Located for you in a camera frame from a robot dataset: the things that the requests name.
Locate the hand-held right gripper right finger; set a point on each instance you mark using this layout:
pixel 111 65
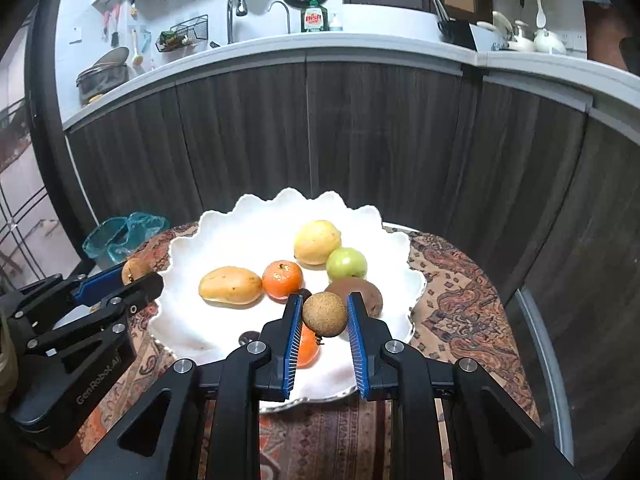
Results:
pixel 357 347

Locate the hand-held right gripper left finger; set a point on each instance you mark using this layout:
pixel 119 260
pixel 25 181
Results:
pixel 292 347

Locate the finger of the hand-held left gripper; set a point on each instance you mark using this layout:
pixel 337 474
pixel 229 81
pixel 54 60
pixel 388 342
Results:
pixel 100 280
pixel 140 292

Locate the orange tangerine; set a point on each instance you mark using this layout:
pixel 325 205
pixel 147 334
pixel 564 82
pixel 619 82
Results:
pixel 309 350
pixel 282 280

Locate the brown kiwi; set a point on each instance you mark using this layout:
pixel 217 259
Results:
pixel 366 297

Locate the green apple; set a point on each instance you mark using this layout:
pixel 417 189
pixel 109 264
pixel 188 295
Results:
pixel 346 264

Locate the yellow mango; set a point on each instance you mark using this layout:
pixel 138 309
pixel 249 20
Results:
pixel 230 285

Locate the white scalloped bowl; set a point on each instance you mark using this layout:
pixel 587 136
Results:
pixel 225 240

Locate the yellow lemon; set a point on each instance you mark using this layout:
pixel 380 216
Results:
pixel 316 242

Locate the teal plastic bag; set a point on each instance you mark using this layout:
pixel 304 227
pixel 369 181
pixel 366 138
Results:
pixel 125 240

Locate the patterned tablecloth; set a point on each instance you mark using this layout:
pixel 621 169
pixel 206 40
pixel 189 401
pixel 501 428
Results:
pixel 460 300

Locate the metal pot with lid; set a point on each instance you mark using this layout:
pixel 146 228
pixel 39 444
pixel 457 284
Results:
pixel 102 77

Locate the dark wood kitchen cabinet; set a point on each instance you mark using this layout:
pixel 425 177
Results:
pixel 350 135

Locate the white dish brush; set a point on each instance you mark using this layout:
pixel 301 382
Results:
pixel 136 50

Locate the tall dark faucet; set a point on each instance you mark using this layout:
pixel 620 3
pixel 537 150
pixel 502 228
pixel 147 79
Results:
pixel 236 10

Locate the curved chrome faucet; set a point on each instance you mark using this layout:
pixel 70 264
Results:
pixel 281 12

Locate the small clear soap bottle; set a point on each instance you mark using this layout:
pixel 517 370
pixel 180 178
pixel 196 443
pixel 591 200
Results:
pixel 336 22

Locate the green dish soap bottle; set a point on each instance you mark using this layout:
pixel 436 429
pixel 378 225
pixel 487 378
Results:
pixel 315 16

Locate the black knife block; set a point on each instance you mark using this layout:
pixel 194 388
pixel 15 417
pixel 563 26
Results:
pixel 456 31

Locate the grey metal rail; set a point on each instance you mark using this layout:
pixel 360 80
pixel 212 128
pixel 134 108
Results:
pixel 547 370

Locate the white wall outlet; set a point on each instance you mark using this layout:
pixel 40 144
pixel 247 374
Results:
pixel 75 34

